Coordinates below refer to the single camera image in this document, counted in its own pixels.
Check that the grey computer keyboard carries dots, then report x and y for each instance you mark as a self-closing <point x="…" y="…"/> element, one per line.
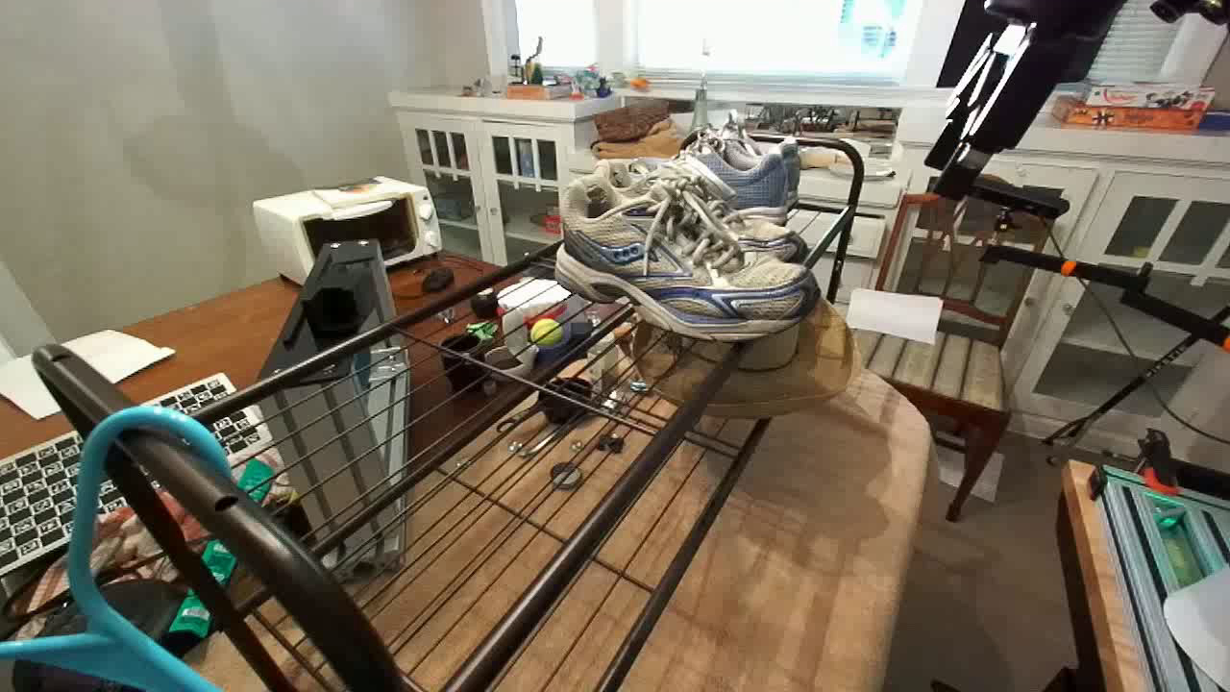
<point x="53" y="481"/>

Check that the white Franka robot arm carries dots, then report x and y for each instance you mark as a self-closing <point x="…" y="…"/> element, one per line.
<point x="1196" y="628"/>

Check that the dark wooden chair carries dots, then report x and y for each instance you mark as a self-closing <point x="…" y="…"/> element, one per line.
<point x="954" y="385"/>

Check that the white and blue sneaker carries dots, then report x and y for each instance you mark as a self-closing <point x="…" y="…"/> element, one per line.
<point x="757" y="177"/>
<point x="677" y="282"/>

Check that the black small container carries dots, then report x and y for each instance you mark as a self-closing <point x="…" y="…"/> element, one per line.
<point x="566" y="403"/>

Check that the grey metal folding stand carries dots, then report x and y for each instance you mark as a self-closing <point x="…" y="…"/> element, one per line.
<point x="333" y="385"/>

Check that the black cup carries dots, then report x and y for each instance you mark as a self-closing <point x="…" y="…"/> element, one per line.
<point x="465" y="358"/>

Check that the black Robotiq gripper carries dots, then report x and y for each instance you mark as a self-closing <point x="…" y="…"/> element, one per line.
<point x="1069" y="34"/>

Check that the black computer mouse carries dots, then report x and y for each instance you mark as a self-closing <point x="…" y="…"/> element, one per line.
<point x="442" y="280"/>

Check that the brown wooden dining table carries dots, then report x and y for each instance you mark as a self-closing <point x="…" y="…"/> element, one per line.
<point x="217" y="329"/>

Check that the orange board game box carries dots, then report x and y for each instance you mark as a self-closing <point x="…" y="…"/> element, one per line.
<point x="1128" y="108"/>

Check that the white paper sheet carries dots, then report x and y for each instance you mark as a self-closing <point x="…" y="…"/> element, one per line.
<point x="103" y="350"/>

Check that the white red small box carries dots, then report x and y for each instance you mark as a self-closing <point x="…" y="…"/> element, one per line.
<point x="531" y="294"/>

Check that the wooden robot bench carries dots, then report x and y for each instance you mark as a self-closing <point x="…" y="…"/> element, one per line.
<point x="1091" y="591"/>

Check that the white toaster oven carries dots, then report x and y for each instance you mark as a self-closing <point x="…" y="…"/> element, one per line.
<point x="342" y="223"/>

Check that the bright window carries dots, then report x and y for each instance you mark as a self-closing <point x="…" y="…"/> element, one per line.
<point x="757" y="34"/>

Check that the beige ribbed tablecloth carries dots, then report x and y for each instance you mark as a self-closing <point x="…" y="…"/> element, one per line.
<point x="819" y="540"/>

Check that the black metal shoe rack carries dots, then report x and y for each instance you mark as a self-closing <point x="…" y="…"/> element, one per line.
<point x="579" y="544"/>

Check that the black orange clamp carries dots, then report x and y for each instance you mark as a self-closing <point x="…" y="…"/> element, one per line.
<point x="1160" y="462"/>

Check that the teal plastic hanger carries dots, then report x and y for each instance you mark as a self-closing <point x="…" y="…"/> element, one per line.
<point x="129" y="659"/>

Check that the white paper card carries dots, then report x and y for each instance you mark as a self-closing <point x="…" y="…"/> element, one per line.
<point x="895" y="318"/>

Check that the green plastic hanger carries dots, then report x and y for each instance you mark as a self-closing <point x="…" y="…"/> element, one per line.
<point x="212" y="564"/>

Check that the black stand with orange clamps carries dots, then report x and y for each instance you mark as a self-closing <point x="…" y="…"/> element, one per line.
<point x="1154" y="294"/>

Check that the aluminium frame with green light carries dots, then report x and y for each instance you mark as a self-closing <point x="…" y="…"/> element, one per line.
<point x="1154" y="552"/>

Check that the yellow green ball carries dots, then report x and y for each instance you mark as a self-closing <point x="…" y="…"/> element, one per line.
<point x="549" y="334"/>

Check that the silver wrench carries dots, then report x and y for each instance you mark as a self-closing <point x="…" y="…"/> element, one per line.
<point x="539" y="443"/>

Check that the brown woven basket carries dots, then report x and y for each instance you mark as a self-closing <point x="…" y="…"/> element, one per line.
<point x="636" y="127"/>

